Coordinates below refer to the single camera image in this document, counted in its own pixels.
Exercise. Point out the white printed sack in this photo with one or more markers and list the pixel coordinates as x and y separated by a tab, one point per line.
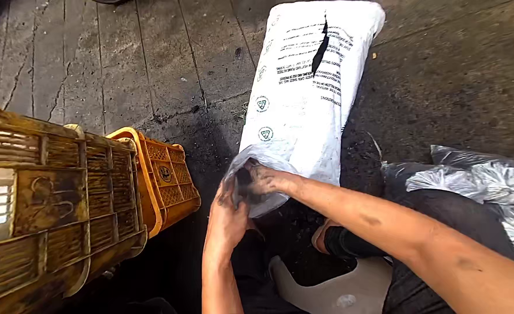
295	109

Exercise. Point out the clear plastic bag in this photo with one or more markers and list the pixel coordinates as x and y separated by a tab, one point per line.
263	207

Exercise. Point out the person's legs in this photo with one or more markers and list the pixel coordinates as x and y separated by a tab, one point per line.
453	213

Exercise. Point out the person's left thumb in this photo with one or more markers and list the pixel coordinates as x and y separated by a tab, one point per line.
241	208

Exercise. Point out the person's right fingers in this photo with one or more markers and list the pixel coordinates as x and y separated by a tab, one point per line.
254	172

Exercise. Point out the dirty brown plastic crate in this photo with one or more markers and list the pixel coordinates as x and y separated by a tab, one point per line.
97	194

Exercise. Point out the person's left hand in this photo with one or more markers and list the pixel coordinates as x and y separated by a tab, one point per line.
229	223

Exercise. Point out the person's right hand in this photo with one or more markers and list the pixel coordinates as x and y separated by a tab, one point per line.
271	180

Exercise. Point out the person's left fingers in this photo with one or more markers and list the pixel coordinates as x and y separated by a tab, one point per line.
226	189

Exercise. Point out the beige plastic stool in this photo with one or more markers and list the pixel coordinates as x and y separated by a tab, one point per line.
339	285

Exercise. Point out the orange plastic crate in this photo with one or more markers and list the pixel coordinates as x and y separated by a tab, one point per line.
169	187

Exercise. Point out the person's left forearm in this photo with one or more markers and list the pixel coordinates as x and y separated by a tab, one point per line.
223	283

